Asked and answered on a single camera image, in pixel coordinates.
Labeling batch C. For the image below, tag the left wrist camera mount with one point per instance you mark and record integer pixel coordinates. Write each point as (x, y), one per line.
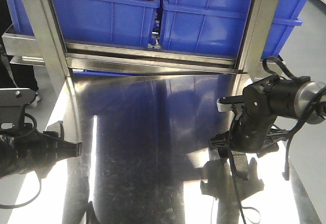
(13, 102)

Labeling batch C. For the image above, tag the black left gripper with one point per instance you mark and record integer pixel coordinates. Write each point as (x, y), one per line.
(23, 154)

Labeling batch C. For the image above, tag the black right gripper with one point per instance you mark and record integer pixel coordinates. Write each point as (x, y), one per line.
(249, 134)

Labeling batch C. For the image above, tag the stainless steel rack frame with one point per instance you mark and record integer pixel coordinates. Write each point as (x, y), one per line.
(47, 47)

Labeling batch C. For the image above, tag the blue crate with red bags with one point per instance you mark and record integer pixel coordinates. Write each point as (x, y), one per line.
(121, 22)

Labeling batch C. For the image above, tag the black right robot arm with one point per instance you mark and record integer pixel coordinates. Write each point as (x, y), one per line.
(257, 108)

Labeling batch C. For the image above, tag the stainless steel table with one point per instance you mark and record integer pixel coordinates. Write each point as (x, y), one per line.
(145, 158)

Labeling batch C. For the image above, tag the large blue crate right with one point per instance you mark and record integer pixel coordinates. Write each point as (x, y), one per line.
(217, 26)

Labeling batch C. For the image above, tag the brake pad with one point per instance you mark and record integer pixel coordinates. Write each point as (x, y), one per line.
(56, 129)
(239, 165)

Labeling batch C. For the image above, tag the blue bin under table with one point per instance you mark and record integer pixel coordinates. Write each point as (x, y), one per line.
(95, 73)

